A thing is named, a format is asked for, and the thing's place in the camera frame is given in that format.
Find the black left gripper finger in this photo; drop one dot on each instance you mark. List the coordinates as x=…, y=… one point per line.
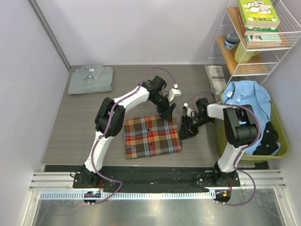
x=163, y=116
x=169, y=111

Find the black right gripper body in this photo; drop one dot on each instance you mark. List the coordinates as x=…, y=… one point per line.
x=197, y=121

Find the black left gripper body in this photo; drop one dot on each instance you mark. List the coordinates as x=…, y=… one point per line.
x=162, y=102

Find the red brown plaid shirt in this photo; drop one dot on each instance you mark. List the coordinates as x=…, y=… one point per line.
x=151, y=136

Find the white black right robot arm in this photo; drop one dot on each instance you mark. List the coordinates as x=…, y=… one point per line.
x=242, y=129

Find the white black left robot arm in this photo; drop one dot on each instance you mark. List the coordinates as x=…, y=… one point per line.
x=110, y=118

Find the green laundry basket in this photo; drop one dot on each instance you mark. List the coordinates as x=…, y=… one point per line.
x=282, y=139

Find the clear plastic bag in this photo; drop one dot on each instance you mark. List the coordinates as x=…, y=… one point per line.
x=216, y=78

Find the light blue shirt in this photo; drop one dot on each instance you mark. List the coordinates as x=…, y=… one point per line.
x=250, y=93

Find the folded grey shirt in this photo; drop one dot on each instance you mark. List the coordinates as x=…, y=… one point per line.
x=89, y=79

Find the black garment in basket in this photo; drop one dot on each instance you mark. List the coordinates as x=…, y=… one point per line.
x=268, y=144

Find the yellow green cloth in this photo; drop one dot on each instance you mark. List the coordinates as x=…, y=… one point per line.
x=242, y=56

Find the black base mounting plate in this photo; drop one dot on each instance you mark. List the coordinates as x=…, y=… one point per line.
x=140, y=179

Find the blue white jar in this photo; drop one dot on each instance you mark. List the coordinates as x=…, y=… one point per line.
x=231, y=41

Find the green top book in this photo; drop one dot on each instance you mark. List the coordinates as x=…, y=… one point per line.
x=258, y=13

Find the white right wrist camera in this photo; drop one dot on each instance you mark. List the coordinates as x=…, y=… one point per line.
x=189, y=111

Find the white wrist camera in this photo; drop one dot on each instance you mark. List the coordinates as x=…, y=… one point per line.
x=174, y=92
x=189, y=111

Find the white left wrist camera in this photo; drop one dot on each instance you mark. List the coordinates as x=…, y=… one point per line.
x=174, y=92

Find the white slotted cable duct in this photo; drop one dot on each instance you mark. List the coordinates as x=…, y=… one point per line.
x=91, y=195

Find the aluminium frame rail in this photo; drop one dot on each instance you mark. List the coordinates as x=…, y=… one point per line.
x=260, y=179

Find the white wire shelf rack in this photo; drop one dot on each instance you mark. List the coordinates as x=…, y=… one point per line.
x=269, y=54

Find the grey wall corner strip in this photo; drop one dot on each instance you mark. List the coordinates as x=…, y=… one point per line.
x=47, y=29

